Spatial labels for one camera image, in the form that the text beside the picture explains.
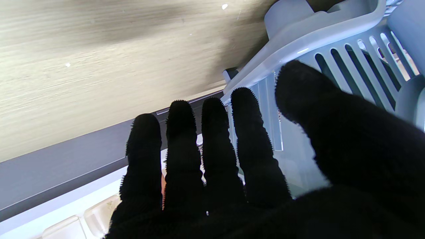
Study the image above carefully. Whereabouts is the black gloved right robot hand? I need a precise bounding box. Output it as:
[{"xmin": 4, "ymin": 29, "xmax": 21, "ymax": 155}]
[{"xmin": 105, "ymin": 60, "xmax": 425, "ymax": 239}]

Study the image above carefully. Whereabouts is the light blue plastic dish basket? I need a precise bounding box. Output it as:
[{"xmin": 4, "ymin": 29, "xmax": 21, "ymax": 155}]
[{"xmin": 221, "ymin": 0, "xmax": 425, "ymax": 196}]

